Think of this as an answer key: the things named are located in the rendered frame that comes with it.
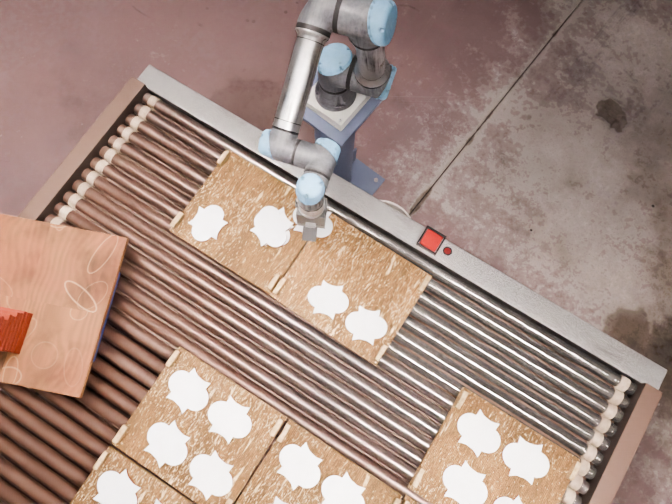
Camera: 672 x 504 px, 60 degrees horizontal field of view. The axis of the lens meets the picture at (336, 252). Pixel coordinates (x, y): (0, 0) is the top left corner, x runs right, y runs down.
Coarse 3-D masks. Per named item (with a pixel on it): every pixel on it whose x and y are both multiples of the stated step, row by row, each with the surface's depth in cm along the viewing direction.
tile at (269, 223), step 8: (256, 216) 195; (264, 216) 195; (272, 216) 195; (256, 224) 195; (264, 224) 195; (272, 224) 195; (280, 224) 195; (256, 232) 194; (264, 232) 194; (272, 232) 194; (280, 232) 194; (264, 240) 193; (272, 240) 193; (280, 240) 193
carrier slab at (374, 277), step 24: (336, 216) 199; (336, 240) 197; (360, 240) 197; (312, 264) 194; (336, 264) 194; (360, 264) 194; (384, 264) 195; (408, 264) 195; (288, 288) 192; (360, 288) 192; (384, 288) 192; (408, 288) 193; (312, 312) 190; (384, 312) 190; (408, 312) 191; (336, 336) 188; (384, 336) 188
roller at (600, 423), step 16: (128, 128) 208; (144, 144) 206; (160, 160) 207; (176, 160) 205; (192, 176) 204; (208, 176) 205; (416, 304) 193; (432, 320) 192; (448, 336) 192; (464, 336) 190; (480, 352) 189; (496, 352) 190; (512, 368) 188; (528, 384) 188; (544, 384) 187; (560, 400) 186; (592, 416) 184; (608, 432) 184
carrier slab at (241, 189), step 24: (216, 168) 203; (240, 168) 203; (216, 192) 200; (240, 192) 200; (264, 192) 201; (288, 192) 201; (192, 216) 198; (240, 216) 198; (288, 216) 198; (192, 240) 196; (216, 240) 196; (240, 240) 196; (240, 264) 194; (264, 264) 194; (288, 264) 194; (264, 288) 192
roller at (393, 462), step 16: (128, 288) 193; (144, 304) 192; (160, 304) 192; (176, 320) 190; (192, 336) 190; (208, 336) 190; (224, 352) 188; (240, 368) 187; (256, 368) 187; (272, 384) 186; (288, 400) 185; (304, 400) 185; (320, 416) 183; (336, 432) 183; (352, 432) 182; (368, 448) 181; (384, 448) 183; (384, 464) 181; (400, 464) 180
